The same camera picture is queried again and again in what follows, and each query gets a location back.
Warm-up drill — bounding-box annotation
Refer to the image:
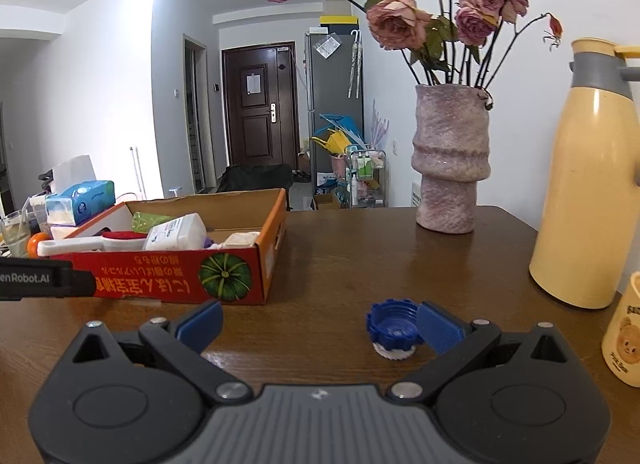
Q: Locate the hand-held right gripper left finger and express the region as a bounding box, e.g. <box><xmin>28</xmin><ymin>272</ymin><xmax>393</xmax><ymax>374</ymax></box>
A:
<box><xmin>59</xmin><ymin>300</ymin><xmax>252</xmax><ymax>406</ymax></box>

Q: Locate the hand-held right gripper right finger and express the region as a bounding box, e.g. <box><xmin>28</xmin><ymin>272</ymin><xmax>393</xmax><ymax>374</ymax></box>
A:
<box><xmin>386</xmin><ymin>301</ymin><xmax>584</xmax><ymax>406</ymax></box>

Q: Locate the red and white lint brush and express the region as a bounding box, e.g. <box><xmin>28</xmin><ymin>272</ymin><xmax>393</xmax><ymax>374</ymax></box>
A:
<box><xmin>37</xmin><ymin>230</ymin><xmax>147</xmax><ymax>258</ymax></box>

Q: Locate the blue ridged lid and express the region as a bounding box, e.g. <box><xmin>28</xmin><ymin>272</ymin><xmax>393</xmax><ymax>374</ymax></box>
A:
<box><xmin>365</xmin><ymin>298</ymin><xmax>426</xmax><ymax>351</ymax></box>

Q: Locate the white ridged lid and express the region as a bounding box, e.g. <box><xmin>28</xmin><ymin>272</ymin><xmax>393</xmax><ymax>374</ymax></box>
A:
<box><xmin>372</xmin><ymin>339</ymin><xmax>417</xmax><ymax>362</ymax></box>

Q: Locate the red cardboard box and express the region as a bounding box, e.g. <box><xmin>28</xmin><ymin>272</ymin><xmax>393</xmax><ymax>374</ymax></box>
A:
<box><xmin>64</xmin><ymin>188</ymin><xmax>288</xmax><ymax>306</ymax></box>

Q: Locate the small beige square box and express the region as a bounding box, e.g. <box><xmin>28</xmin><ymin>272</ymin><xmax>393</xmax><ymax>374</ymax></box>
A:
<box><xmin>219</xmin><ymin>231</ymin><xmax>262</xmax><ymax>249</ymax></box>

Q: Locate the white clear plastic container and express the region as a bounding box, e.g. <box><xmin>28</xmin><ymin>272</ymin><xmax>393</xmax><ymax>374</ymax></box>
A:
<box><xmin>143</xmin><ymin>213</ymin><xmax>208</xmax><ymax>251</ymax></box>

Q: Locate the green spray bottle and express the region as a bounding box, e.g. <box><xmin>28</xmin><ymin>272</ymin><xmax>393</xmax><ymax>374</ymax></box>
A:
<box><xmin>132</xmin><ymin>212</ymin><xmax>172</xmax><ymax>233</ymax></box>

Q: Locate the orange fruit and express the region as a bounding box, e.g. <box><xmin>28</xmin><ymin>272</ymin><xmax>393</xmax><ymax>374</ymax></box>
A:
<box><xmin>27</xmin><ymin>232</ymin><xmax>49</xmax><ymax>259</ymax></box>

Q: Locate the clear drinking glass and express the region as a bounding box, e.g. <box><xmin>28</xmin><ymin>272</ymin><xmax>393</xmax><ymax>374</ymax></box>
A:
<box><xmin>0</xmin><ymin>209</ymin><xmax>32</xmax><ymax>259</ymax></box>

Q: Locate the clear food jar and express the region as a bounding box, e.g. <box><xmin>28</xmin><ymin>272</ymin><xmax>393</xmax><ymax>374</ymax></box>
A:
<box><xmin>29</xmin><ymin>193</ymin><xmax>54</xmax><ymax>237</ymax></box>

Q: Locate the blue tissue pack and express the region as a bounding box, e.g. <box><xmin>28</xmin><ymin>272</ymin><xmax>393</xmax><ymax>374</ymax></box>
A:
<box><xmin>44</xmin><ymin>155</ymin><xmax>116</xmax><ymax>226</ymax></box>

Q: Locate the white mop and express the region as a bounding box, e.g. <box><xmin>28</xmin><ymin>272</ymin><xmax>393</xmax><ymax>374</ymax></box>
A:
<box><xmin>128</xmin><ymin>146</ymin><xmax>146</xmax><ymax>200</ymax></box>

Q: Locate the black folding chair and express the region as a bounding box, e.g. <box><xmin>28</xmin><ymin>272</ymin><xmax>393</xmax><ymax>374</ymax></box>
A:
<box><xmin>217</xmin><ymin>163</ymin><xmax>294</xmax><ymax>193</ymax></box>

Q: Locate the metal rolling cart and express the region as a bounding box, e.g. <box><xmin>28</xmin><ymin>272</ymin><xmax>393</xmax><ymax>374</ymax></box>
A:
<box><xmin>348</xmin><ymin>148</ymin><xmax>389</xmax><ymax>209</ymax></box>

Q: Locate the pink stone vase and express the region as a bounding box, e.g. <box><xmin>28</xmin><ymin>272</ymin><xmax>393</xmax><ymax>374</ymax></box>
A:
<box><xmin>410</xmin><ymin>83</ymin><xmax>492</xmax><ymax>235</ymax></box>

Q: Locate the yellow bear mug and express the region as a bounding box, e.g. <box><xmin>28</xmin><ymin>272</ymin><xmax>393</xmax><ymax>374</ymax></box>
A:
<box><xmin>601</xmin><ymin>271</ymin><xmax>640</xmax><ymax>388</ymax></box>

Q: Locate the yellow thermos jug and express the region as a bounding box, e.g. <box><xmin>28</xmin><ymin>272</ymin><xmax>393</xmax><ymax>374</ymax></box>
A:
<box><xmin>528</xmin><ymin>37</ymin><xmax>640</xmax><ymax>310</ymax></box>

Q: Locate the yellow watering can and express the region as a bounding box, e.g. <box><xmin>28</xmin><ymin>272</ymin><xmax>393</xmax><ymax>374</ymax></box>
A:
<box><xmin>310</xmin><ymin>128</ymin><xmax>354</xmax><ymax>155</ymax></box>

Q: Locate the blue plastic dustpan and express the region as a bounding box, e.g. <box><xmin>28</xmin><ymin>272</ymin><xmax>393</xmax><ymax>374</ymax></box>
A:
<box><xmin>319</xmin><ymin>113</ymin><xmax>364</xmax><ymax>145</ymax></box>

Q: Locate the dark brown entrance door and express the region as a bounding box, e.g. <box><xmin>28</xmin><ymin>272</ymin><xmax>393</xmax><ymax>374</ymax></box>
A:
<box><xmin>221</xmin><ymin>40</ymin><xmax>301</xmax><ymax>167</ymax></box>

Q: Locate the grey refrigerator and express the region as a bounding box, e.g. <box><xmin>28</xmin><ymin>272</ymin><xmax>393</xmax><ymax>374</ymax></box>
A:
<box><xmin>304</xmin><ymin>28</ymin><xmax>365</xmax><ymax>195</ymax></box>

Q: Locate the white folded umbrella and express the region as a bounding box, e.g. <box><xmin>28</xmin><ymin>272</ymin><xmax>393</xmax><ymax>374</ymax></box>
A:
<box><xmin>348</xmin><ymin>28</ymin><xmax>362</xmax><ymax>99</ymax></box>

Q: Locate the clear bag on refrigerator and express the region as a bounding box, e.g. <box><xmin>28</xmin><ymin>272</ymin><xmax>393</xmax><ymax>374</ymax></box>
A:
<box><xmin>313</xmin><ymin>33</ymin><xmax>341</xmax><ymax>59</ymax></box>

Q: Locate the bunch of dried pink roses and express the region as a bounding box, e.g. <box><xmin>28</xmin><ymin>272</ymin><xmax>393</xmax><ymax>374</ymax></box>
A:
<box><xmin>258</xmin><ymin>0</ymin><xmax>566</xmax><ymax>87</ymax></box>

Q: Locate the yellow and black box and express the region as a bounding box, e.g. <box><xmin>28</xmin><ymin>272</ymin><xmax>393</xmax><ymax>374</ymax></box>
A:
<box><xmin>319</xmin><ymin>14</ymin><xmax>360</xmax><ymax>31</ymax></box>

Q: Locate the purple wall decoration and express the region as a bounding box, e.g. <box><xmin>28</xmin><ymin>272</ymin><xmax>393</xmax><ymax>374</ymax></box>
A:
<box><xmin>370</xmin><ymin>98</ymin><xmax>391</xmax><ymax>147</ymax></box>

